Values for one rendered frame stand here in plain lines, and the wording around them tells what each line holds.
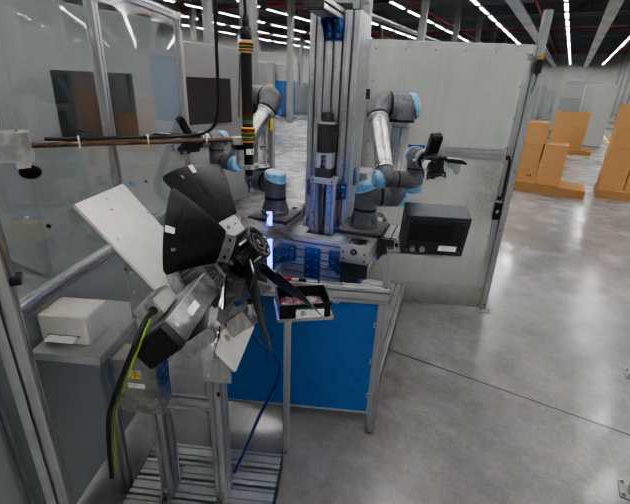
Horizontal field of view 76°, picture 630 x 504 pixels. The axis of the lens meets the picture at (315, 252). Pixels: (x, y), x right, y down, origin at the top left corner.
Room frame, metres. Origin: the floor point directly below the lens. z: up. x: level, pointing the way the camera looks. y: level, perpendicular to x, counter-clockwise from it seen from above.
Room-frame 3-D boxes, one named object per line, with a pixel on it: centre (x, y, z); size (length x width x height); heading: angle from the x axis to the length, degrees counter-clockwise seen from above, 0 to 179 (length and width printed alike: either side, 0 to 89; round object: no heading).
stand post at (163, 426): (1.21, 0.57, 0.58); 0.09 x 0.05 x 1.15; 176
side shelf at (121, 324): (1.25, 0.78, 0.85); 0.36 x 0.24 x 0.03; 176
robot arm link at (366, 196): (1.99, -0.25, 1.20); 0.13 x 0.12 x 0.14; 98
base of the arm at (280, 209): (2.14, 0.23, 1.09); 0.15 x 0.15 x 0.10
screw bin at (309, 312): (1.51, 0.04, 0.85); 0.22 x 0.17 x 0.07; 101
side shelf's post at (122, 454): (1.25, 0.78, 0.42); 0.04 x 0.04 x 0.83; 86
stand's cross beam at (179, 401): (1.21, 0.46, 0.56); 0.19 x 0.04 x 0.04; 86
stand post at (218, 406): (1.20, 0.34, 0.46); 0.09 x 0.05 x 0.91; 176
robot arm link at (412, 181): (1.74, -0.40, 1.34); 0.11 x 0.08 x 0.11; 98
